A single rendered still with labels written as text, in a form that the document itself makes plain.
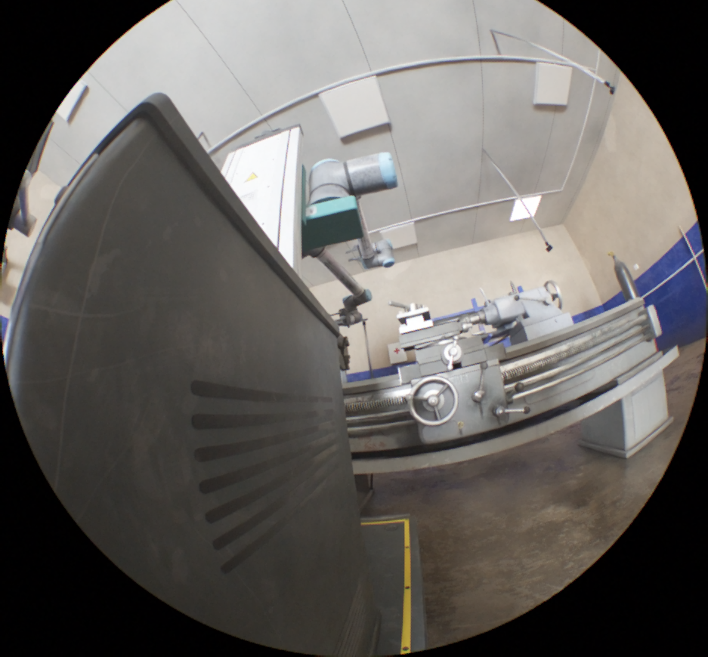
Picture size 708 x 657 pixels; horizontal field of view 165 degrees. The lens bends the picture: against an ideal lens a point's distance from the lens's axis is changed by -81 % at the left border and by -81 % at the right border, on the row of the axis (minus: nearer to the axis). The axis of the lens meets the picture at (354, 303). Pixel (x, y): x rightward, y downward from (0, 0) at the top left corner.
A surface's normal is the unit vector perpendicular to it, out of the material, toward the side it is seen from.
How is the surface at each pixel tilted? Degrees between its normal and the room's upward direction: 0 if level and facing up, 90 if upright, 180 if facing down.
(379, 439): 90
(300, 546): 90
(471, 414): 90
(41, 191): 90
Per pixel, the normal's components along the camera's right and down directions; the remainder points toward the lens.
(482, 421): -0.32, -0.35
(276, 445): 0.98, -0.18
